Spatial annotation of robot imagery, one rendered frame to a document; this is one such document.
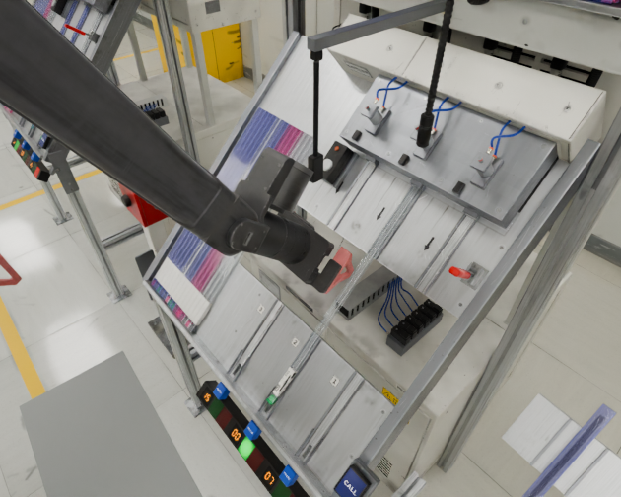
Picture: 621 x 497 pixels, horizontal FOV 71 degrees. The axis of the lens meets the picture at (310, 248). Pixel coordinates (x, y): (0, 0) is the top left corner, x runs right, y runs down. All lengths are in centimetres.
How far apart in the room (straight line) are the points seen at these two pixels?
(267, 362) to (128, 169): 60
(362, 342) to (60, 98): 92
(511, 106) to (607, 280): 185
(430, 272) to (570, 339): 145
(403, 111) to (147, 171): 54
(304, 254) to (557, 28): 45
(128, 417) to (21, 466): 83
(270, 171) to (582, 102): 45
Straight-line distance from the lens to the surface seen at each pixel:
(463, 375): 111
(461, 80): 78
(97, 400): 115
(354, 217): 84
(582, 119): 72
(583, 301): 235
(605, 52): 71
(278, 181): 50
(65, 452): 112
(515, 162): 72
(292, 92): 105
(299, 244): 57
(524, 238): 73
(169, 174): 38
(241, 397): 91
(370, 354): 109
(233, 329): 95
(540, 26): 74
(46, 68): 32
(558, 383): 200
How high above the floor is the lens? 153
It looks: 43 degrees down
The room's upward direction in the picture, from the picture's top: straight up
